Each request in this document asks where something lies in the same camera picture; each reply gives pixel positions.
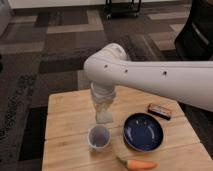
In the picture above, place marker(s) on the small dark red box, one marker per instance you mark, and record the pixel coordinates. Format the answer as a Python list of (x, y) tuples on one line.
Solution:
[(159, 111)]

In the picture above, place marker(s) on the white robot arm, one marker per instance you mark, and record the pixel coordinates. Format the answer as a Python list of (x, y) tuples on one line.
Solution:
[(189, 82)]

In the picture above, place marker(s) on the white ceramic cup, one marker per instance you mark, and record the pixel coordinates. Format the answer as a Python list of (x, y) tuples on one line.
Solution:
[(98, 137)]

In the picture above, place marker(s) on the white sponge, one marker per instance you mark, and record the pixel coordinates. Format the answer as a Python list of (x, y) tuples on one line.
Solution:
[(104, 117)]

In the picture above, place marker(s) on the black office chair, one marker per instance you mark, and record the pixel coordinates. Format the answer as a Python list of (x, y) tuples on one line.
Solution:
[(195, 40)]

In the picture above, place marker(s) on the orange carrot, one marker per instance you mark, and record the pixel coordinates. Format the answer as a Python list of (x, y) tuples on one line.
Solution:
[(137, 164)]

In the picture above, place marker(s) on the dark blue plate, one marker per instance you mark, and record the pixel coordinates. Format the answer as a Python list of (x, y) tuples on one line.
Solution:
[(142, 132)]

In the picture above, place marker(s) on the black rolling cart base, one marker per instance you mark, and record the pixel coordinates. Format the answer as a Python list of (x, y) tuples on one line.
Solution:
[(122, 9)]

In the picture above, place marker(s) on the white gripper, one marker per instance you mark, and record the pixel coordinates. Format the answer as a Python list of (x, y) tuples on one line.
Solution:
[(102, 96)]

